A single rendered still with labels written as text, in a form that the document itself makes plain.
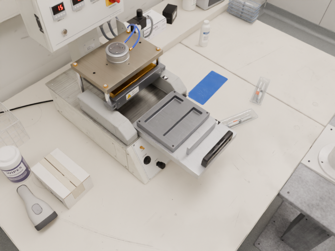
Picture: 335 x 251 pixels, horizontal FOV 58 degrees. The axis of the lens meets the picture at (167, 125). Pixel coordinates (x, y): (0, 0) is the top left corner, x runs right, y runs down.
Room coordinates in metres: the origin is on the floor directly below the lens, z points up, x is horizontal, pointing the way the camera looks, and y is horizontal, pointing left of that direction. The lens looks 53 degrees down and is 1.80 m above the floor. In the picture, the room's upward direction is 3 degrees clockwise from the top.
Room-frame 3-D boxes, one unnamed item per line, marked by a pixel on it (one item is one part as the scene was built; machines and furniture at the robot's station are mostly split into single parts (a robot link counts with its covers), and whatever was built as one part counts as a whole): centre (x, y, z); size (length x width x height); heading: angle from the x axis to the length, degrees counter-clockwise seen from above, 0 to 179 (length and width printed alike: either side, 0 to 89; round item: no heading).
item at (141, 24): (1.06, 0.15, 1.05); 0.15 x 0.05 x 0.15; 142
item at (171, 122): (0.65, -0.02, 0.98); 0.20 x 0.17 x 0.03; 142
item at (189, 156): (0.62, -0.06, 0.97); 0.30 x 0.22 x 0.08; 52
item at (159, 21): (1.38, 0.15, 0.83); 0.23 x 0.12 x 0.07; 141
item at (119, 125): (0.66, 0.22, 0.96); 0.25 x 0.05 x 0.07; 52
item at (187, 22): (1.54, 0.02, 0.77); 0.84 x 0.30 x 0.04; 141
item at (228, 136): (0.53, -0.17, 0.99); 0.15 x 0.02 x 0.04; 142
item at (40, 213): (0.39, 0.45, 0.79); 0.20 x 0.08 x 0.08; 51
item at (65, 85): (0.83, 0.21, 0.93); 0.46 x 0.35 x 0.01; 52
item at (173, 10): (1.53, 0.02, 0.83); 0.09 x 0.06 x 0.07; 162
